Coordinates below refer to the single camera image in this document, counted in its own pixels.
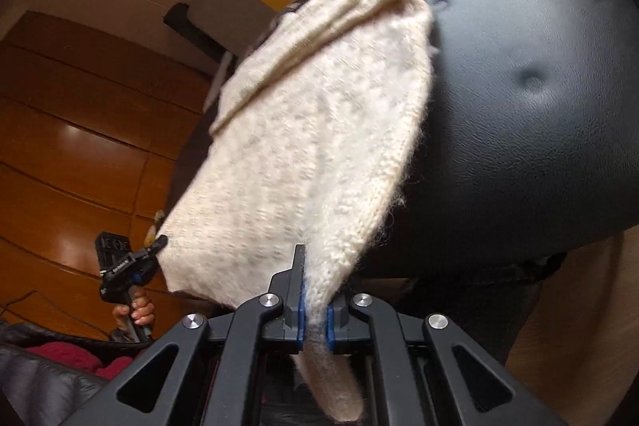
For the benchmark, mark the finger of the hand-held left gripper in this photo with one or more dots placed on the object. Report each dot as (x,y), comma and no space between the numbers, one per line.
(158,243)
(152,260)

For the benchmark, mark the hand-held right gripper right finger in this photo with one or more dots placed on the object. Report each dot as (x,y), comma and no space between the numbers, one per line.
(329,321)

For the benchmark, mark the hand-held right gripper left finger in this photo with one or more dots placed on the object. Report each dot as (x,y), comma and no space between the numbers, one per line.
(300,316)

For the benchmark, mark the cream knit sweater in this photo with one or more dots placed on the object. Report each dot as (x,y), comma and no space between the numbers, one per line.
(319,116)

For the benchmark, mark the person's left hand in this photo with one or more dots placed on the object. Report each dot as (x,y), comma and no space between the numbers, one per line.
(143,306)

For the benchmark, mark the red garment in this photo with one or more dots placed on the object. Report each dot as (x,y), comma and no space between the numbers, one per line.
(70,353)

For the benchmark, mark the geometric print pillow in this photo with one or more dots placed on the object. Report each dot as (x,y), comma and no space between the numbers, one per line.
(287,14)

